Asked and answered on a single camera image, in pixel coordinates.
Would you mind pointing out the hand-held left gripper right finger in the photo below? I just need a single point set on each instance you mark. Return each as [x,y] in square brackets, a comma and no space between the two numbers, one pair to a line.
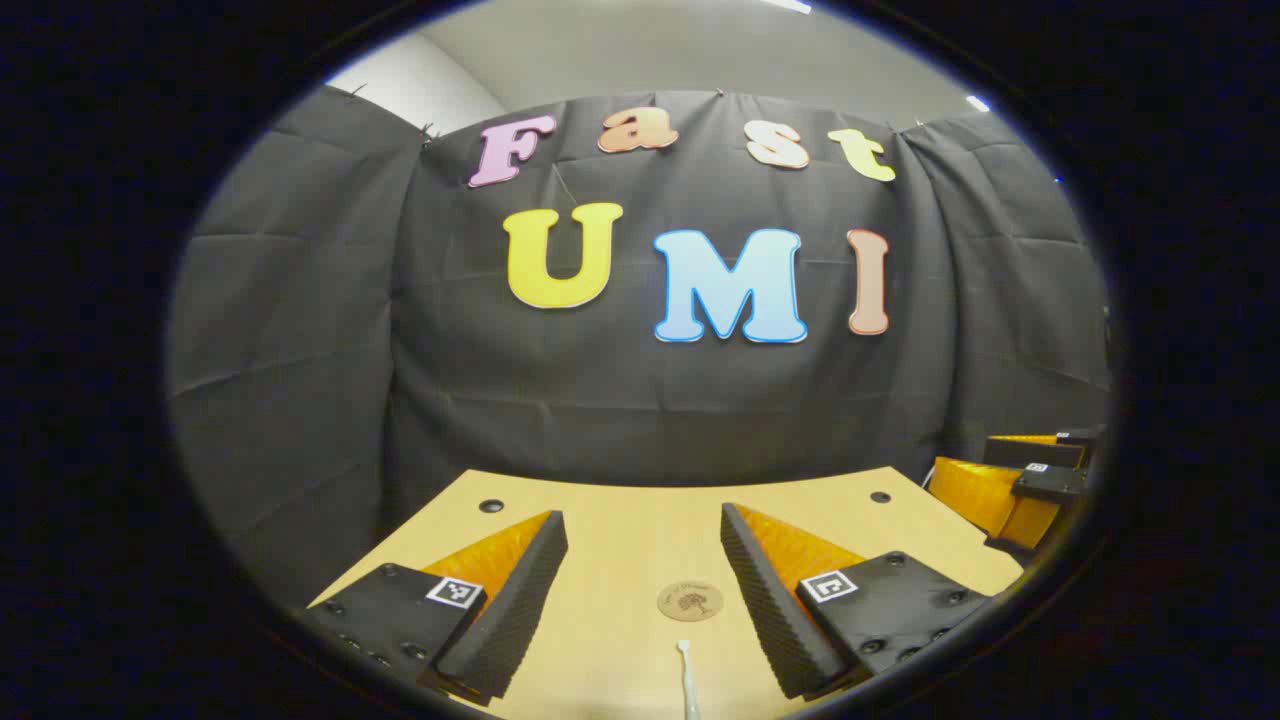
[770,610]

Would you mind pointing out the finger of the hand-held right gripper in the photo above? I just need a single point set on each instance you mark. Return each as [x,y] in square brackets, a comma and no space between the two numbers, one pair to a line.
[980,495]
[1040,450]

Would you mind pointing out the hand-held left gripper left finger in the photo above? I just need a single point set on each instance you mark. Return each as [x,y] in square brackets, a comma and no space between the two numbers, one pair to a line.
[510,610]

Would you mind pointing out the round cork coaster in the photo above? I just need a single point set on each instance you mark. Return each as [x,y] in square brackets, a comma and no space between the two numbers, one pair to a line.
[690,602]

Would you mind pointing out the pale green toothbrush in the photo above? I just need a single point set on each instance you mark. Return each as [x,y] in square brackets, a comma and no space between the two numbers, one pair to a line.
[685,680]

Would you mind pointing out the light wooden desktop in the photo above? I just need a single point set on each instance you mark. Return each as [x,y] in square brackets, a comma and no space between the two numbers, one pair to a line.
[640,540]

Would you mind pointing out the black backdrop cloth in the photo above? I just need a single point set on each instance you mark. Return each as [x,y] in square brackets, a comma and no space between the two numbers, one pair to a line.
[600,400]

